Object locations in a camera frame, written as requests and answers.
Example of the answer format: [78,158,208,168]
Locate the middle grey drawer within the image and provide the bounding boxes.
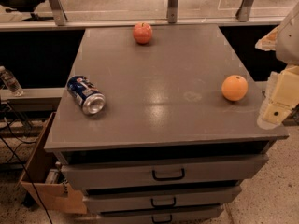
[83,186,241,213]

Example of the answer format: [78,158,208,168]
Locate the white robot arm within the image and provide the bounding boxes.
[255,4,299,130]

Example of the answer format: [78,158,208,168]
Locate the blue soda can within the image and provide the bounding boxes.
[67,76,106,115]

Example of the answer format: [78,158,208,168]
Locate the black cable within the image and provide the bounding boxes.
[0,100,54,224]

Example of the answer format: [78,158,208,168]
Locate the brown cardboard box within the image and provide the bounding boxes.
[20,113,87,214]

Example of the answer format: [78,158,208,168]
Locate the top grey drawer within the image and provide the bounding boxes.
[62,154,268,190]

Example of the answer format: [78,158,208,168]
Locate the bottom grey drawer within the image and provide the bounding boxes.
[99,204,223,224]

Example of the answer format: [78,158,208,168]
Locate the orange fruit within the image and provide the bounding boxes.
[221,75,249,102]

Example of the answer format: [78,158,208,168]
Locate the metal window frame rail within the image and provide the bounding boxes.
[0,0,295,33]

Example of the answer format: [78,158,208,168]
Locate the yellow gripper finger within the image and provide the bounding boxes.
[257,64,299,130]
[255,27,278,51]

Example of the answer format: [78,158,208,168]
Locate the clear plastic water bottle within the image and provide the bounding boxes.
[0,66,23,97]

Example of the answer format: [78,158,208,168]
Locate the grey drawer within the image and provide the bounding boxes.
[83,186,241,213]
[62,154,268,190]
[99,204,223,224]

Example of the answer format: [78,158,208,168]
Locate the grey drawer cabinet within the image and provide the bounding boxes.
[44,23,290,224]

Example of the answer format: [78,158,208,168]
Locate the red apple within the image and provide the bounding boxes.
[133,22,152,44]

